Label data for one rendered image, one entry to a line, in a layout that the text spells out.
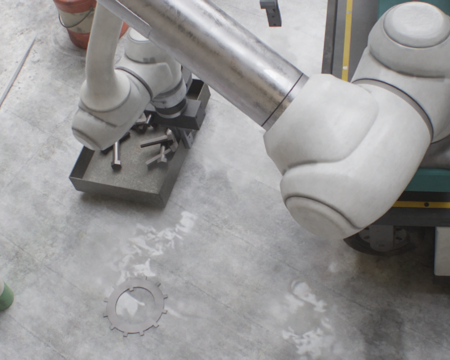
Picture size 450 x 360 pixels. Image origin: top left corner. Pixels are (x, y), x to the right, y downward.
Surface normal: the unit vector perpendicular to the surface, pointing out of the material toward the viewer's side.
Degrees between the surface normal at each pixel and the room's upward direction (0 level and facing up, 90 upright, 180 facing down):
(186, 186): 0
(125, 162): 0
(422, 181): 90
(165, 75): 89
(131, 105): 88
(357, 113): 26
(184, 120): 90
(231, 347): 0
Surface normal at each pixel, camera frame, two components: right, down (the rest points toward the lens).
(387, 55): -0.67, 0.09
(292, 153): -0.65, 0.36
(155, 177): -0.18, -0.54
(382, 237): -0.14, 0.84
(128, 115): 0.78, 0.39
